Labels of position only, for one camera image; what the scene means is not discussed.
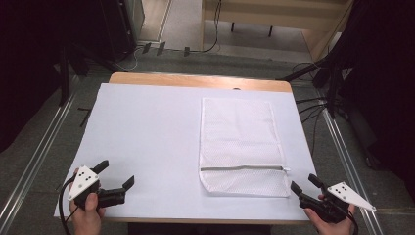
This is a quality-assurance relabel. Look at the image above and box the black floor cable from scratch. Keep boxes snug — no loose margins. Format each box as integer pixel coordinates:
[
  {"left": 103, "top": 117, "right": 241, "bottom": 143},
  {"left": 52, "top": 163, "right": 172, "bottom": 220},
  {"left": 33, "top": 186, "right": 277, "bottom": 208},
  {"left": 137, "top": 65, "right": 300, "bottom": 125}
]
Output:
[{"left": 187, "top": 0, "right": 223, "bottom": 55}]

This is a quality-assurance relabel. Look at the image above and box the light wooden furniture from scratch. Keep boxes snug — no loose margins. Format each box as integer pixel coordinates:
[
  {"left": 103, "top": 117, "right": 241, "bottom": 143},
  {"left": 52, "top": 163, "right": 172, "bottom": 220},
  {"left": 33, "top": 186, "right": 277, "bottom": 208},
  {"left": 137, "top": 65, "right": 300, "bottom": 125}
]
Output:
[{"left": 201, "top": 0, "right": 355, "bottom": 63}]

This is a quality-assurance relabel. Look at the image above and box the white table cover sheet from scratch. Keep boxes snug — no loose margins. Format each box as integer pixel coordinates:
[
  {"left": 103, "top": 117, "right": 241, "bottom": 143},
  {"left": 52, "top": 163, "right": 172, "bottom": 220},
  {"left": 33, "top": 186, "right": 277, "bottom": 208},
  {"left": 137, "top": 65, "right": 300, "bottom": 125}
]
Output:
[{"left": 53, "top": 82, "right": 319, "bottom": 222}]

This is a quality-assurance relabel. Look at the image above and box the aluminium floor rail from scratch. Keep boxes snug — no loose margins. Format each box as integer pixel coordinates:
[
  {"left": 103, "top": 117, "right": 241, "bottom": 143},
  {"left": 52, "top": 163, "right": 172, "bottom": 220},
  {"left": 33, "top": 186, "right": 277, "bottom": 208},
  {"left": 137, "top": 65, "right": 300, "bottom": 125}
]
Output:
[
  {"left": 0, "top": 92, "right": 77, "bottom": 228},
  {"left": 321, "top": 106, "right": 385, "bottom": 235}
]

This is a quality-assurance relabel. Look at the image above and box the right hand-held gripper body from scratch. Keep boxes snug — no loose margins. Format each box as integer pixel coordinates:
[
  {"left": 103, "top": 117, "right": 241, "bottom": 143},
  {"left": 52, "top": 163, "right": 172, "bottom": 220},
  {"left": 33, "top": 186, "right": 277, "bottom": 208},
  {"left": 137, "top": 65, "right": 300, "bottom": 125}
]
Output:
[{"left": 298, "top": 181, "right": 377, "bottom": 225}]

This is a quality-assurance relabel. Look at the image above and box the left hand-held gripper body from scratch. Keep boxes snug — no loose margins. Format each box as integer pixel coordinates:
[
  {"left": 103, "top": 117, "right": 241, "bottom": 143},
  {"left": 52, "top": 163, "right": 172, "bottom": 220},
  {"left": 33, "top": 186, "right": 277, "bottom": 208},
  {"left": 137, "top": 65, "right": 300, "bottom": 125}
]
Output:
[{"left": 67, "top": 165, "right": 127, "bottom": 211}]

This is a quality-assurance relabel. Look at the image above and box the person's right hand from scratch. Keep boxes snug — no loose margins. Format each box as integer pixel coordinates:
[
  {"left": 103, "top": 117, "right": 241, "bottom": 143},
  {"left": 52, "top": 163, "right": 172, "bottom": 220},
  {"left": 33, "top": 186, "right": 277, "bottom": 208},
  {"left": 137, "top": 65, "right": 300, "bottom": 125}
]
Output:
[{"left": 303, "top": 204, "right": 356, "bottom": 235}]

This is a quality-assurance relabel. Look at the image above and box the bundle of black floor cables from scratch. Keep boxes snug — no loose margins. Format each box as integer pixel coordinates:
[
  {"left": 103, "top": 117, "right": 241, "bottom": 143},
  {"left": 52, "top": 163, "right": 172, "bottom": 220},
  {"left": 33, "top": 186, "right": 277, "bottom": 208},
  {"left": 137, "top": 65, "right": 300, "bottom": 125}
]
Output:
[{"left": 292, "top": 62, "right": 331, "bottom": 158}]

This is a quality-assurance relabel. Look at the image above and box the black tripod stand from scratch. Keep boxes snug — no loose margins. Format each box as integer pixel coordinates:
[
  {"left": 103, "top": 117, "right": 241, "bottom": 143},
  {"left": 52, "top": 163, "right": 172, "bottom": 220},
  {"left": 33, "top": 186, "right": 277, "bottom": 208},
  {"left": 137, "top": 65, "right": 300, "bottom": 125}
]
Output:
[{"left": 277, "top": 53, "right": 355, "bottom": 120}]

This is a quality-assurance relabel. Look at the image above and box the person's left hand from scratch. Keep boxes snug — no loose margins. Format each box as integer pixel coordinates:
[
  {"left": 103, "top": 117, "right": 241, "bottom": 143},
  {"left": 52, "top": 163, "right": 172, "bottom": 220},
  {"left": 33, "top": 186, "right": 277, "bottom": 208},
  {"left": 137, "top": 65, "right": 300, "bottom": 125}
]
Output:
[{"left": 69, "top": 192, "right": 107, "bottom": 235}]

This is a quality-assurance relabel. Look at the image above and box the white mesh laundry bag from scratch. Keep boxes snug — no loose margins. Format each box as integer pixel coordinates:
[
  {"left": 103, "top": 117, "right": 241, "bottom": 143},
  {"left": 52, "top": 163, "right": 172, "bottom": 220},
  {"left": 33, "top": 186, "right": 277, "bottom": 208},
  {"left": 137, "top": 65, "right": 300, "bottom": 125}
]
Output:
[{"left": 198, "top": 96, "right": 292, "bottom": 199}]

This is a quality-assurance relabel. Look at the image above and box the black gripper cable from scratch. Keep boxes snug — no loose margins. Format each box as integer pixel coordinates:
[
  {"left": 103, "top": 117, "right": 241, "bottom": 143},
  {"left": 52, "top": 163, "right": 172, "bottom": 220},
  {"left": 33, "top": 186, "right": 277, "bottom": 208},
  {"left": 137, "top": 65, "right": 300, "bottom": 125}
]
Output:
[
  {"left": 342, "top": 205, "right": 360, "bottom": 235},
  {"left": 58, "top": 175, "right": 78, "bottom": 235}
]

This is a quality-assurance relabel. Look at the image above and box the white floor cable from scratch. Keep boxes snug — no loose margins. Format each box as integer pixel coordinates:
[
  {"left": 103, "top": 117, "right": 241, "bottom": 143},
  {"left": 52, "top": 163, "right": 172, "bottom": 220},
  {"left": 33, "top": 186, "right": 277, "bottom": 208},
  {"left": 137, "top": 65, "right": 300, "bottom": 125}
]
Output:
[{"left": 121, "top": 45, "right": 145, "bottom": 72}]

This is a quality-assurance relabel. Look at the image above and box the black curtain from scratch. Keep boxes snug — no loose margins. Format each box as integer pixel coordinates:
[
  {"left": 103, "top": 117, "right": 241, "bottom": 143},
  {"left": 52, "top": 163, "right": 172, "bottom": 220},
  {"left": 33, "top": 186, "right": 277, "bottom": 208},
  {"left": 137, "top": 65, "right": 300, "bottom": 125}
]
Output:
[
  {"left": 0, "top": 0, "right": 139, "bottom": 154},
  {"left": 326, "top": 0, "right": 415, "bottom": 204}
]

